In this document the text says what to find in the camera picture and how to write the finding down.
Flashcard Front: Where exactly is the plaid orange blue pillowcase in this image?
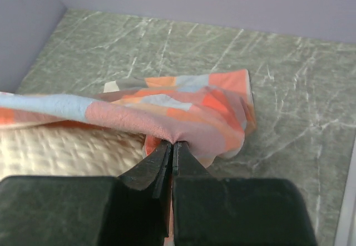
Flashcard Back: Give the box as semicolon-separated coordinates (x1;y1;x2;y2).
1;70;256;166

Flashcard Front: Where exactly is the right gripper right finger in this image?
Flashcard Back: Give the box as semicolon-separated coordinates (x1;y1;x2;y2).
172;142;317;245

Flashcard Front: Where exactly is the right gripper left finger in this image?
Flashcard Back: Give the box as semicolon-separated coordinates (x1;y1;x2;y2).
1;141;172;245

